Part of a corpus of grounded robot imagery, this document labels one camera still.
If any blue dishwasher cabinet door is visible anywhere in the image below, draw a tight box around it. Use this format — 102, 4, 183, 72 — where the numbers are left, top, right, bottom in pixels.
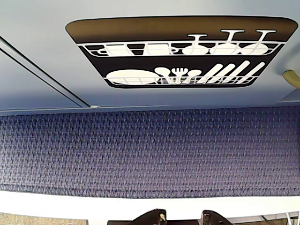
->
0, 0, 300, 110

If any blue freezer cabinet door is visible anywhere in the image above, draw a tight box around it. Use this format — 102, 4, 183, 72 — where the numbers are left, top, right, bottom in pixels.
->
0, 36, 91, 111

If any gold dishwasher door handle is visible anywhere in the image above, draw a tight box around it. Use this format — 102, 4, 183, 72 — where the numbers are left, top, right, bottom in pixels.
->
282, 68, 300, 89

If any dishwasher rack decal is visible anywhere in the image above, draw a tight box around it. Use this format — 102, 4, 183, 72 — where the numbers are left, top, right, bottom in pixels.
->
65, 15, 298, 89

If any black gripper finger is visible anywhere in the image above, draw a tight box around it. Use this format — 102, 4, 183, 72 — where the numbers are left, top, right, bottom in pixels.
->
107, 208, 167, 225
202, 210, 238, 225

